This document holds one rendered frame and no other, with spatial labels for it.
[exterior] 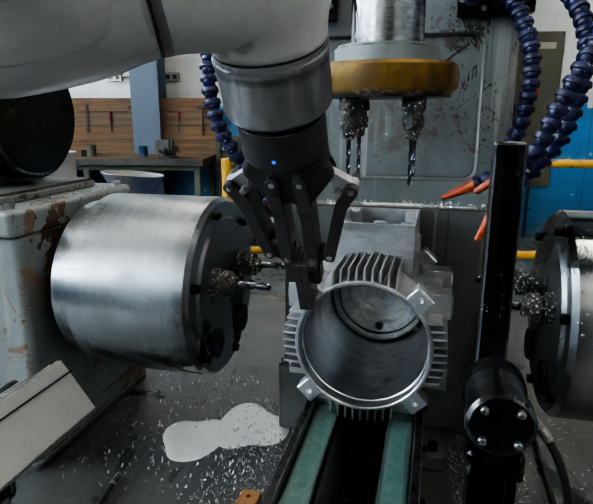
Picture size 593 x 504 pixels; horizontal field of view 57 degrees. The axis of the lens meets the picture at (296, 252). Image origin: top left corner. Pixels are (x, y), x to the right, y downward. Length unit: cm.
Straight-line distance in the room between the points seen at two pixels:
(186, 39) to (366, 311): 56
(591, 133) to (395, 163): 553
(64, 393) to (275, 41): 31
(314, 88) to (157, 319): 38
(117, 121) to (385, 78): 546
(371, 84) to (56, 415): 46
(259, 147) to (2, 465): 29
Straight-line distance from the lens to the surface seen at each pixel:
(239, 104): 43
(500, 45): 92
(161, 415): 95
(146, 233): 71
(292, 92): 41
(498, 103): 92
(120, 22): 37
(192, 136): 580
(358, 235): 68
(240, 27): 38
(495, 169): 56
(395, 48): 67
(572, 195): 641
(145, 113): 582
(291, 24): 39
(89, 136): 615
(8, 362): 84
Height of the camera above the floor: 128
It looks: 14 degrees down
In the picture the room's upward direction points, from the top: straight up
